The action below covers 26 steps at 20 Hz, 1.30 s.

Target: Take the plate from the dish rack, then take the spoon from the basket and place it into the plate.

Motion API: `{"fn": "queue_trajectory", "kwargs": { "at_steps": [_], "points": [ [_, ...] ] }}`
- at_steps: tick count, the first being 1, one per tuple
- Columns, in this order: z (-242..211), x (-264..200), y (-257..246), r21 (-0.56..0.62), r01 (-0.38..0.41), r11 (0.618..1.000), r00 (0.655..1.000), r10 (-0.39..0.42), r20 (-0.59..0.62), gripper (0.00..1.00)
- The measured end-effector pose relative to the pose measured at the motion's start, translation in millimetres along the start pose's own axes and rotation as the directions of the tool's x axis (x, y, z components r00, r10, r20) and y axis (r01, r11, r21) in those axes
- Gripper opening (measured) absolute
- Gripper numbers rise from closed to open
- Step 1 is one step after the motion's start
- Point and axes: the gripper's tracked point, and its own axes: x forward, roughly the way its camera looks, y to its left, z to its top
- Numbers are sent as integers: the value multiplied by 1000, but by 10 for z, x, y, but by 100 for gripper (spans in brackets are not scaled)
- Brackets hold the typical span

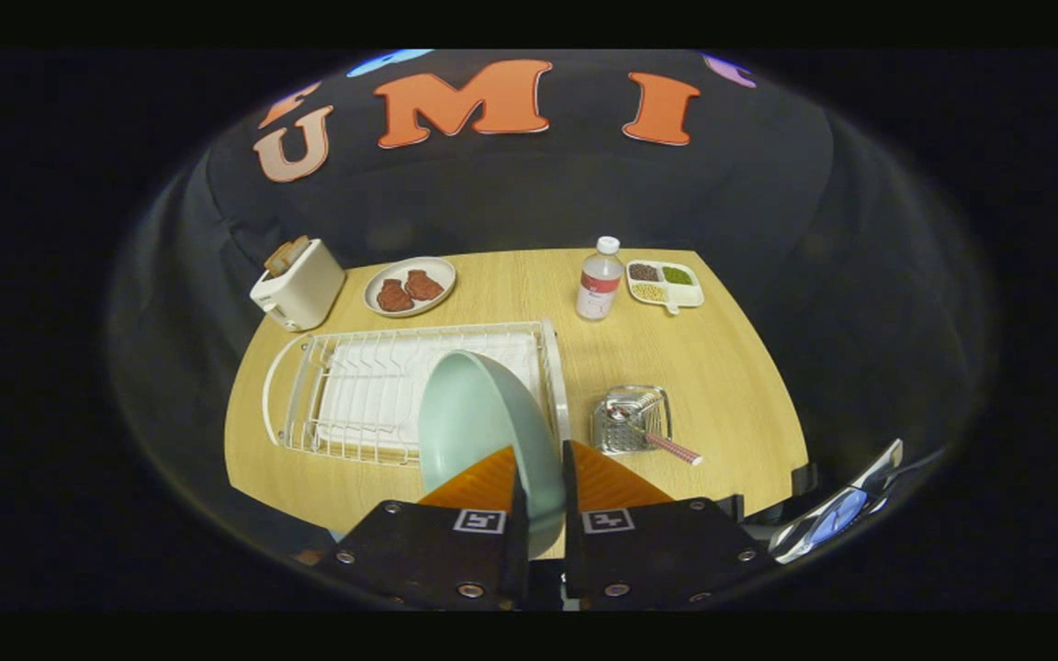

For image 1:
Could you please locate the white toaster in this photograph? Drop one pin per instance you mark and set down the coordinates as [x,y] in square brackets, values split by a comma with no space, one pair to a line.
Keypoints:
[304,292]

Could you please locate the pile of green beans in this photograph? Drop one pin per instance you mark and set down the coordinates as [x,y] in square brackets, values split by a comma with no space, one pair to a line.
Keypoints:
[677,274]

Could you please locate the pile of yellow beans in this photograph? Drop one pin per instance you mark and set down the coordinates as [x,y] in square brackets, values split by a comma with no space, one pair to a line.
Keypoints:
[648,292]

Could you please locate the white divided tray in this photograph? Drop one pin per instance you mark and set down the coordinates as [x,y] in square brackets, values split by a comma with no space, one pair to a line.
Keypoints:
[687,296]

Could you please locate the clear plastic bottle red label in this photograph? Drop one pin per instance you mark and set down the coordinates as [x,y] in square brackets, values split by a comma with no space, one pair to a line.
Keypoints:
[598,289]

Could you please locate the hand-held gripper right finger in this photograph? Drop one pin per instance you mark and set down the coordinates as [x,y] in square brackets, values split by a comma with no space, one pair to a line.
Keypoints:
[571,551]

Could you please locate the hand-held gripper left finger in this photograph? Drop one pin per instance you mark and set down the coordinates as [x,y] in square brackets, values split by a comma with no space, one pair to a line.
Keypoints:
[518,560]

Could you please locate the pile of dark beans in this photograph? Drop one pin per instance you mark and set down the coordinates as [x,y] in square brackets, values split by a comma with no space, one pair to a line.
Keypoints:
[644,272]

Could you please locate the toast slice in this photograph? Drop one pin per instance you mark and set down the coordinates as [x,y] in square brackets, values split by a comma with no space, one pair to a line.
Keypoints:
[286,255]

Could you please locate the beige plate with meat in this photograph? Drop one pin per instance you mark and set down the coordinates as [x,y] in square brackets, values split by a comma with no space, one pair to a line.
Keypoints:
[440,270]

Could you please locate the mint green plate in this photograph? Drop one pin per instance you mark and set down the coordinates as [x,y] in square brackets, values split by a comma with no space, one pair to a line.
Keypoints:
[483,413]

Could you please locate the brown meat piece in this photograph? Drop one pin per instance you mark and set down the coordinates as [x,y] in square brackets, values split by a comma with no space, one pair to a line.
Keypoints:
[423,285]
[394,296]

